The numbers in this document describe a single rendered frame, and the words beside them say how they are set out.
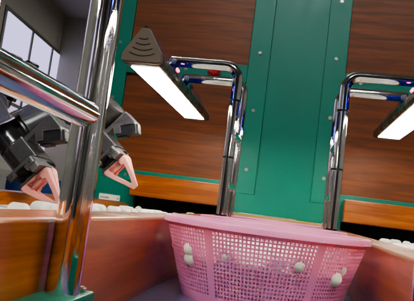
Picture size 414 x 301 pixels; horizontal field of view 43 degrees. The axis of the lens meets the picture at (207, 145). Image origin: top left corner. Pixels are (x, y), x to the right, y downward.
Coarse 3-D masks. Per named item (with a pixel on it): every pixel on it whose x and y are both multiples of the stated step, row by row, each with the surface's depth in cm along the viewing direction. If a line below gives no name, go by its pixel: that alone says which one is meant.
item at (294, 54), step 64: (128, 0) 187; (192, 0) 185; (256, 0) 180; (320, 0) 178; (384, 0) 175; (256, 64) 177; (320, 64) 175; (384, 64) 172; (192, 128) 179; (256, 128) 174; (320, 128) 171; (256, 192) 173; (320, 192) 168; (384, 192) 167
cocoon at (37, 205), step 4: (32, 204) 81; (36, 204) 80; (40, 204) 80; (44, 204) 80; (48, 204) 80; (32, 208) 80; (36, 208) 80; (40, 208) 80; (44, 208) 80; (48, 208) 80
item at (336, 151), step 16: (352, 80) 116; (368, 80) 116; (384, 80) 115; (400, 80) 114; (336, 96) 131; (352, 96) 131; (368, 96) 130; (384, 96) 129; (400, 96) 128; (336, 112) 130; (336, 128) 115; (336, 144) 115; (336, 160) 114; (336, 176) 113; (336, 192) 113; (336, 208) 113; (336, 224) 113
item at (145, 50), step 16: (144, 32) 101; (128, 48) 101; (144, 48) 101; (160, 48) 104; (128, 64) 103; (144, 64) 102; (160, 64) 101; (144, 80) 116; (176, 80) 114; (192, 96) 132
